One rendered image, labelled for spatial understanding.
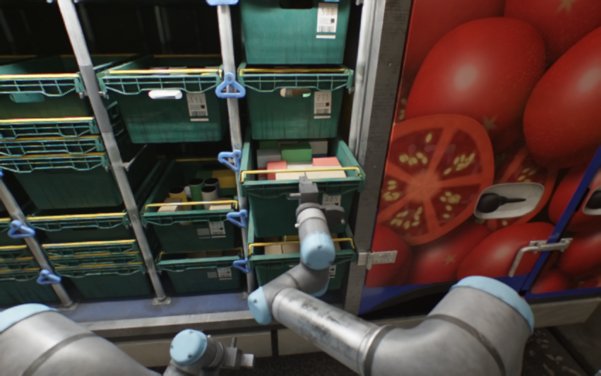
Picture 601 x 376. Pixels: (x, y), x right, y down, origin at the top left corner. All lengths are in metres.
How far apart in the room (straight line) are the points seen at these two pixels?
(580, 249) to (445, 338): 1.58
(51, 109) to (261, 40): 0.76
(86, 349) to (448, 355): 0.43
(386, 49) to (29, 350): 0.98
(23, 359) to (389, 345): 0.44
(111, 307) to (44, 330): 1.31
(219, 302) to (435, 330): 1.30
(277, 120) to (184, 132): 0.35
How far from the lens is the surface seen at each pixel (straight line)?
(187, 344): 0.82
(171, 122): 1.19
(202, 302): 1.66
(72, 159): 1.37
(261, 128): 1.15
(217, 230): 1.39
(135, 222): 1.41
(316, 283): 0.75
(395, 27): 0.99
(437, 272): 1.57
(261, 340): 1.71
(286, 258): 1.08
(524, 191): 1.54
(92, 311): 1.84
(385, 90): 1.01
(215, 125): 1.16
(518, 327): 0.53
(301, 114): 1.14
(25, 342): 0.51
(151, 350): 1.83
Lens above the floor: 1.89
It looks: 30 degrees down
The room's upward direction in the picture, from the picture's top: 1 degrees clockwise
